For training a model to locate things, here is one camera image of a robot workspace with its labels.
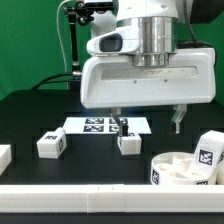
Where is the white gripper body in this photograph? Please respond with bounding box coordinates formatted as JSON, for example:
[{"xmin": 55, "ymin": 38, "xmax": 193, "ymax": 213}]
[{"xmin": 80, "ymin": 48, "xmax": 216, "ymax": 108}]

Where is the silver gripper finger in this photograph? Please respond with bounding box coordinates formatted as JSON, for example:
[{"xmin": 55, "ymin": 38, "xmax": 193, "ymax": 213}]
[
  {"xmin": 171, "ymin": 104, "xmax": 187, "ymax": 134},
  {"xmin": 110, "ymin": 108, "xmax": 128, "ymax": 137}
]

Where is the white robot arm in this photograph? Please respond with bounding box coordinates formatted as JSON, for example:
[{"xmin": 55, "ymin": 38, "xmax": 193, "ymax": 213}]
[{"xmin": 80, "ymin": 0, "xmax": 224, "ymax": 130}]

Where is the paper sheet with markers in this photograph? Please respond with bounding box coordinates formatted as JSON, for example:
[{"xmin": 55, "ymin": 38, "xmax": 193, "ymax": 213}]
[{"xmin": 63, "ymin": 117, "xmax": 151, "ymax": 134}]

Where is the white right fence bar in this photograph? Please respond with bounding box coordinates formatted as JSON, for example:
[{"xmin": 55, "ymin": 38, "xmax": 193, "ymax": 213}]
[{"xmin": 216, "ymin": 163, "xmax": 224, "ymax": 185}]

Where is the white fence bar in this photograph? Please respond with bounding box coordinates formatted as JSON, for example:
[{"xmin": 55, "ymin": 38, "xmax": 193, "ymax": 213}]
[
  {"xmin": 0, "ymin": 185, "xmax": 224, "ymax": 213},
  {"xmin": 216, "ymin": 163, "xmax": 224, "ymax": 185},
  {"xmin": 0, "ymin": 145, "xmax": 12, "ymax": 176}
]

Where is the white front fence bar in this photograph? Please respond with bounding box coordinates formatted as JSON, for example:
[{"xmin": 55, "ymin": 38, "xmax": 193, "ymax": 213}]
[{"xmin": 0, "ymin": 185, "xmax": 224, "ymax": 213}]

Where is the white left fence bar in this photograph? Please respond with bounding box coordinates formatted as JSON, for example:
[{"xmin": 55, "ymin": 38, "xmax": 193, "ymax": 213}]
[{"xmin": 0, "ymin": 145, "xmax": 12, "ymax": 176}]

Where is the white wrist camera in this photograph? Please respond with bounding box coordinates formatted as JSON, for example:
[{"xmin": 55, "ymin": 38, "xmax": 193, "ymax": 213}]
[{"xmin": 87, "ymin": 26, "xmax": 140, "ymax": 55}]

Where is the white thin cable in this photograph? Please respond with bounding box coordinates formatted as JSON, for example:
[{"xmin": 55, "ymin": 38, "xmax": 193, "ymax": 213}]
[{"xmin": 55, "ymin": 0, "xmax": 72, "ymax": 89}]

